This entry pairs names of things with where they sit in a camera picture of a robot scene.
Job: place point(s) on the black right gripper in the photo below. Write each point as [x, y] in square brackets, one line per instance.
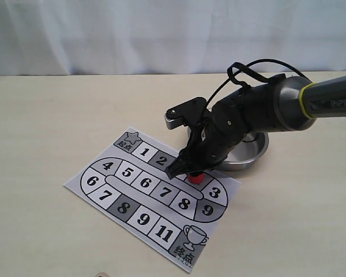
[208, 146]

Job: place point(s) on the red cylinder game piece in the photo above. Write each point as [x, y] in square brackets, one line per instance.
[196, 178]

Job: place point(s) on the wooden die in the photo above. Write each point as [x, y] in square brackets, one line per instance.
[102, 274]

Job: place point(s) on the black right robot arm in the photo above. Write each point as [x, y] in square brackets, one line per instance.
[280, 104]

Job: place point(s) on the printed number game board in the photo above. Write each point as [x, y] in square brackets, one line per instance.
[127, 182]

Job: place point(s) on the stainless steel bowl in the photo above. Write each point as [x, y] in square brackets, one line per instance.
[250, 149]

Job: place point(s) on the white curtain backdrop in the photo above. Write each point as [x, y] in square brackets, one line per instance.
[168, 37]

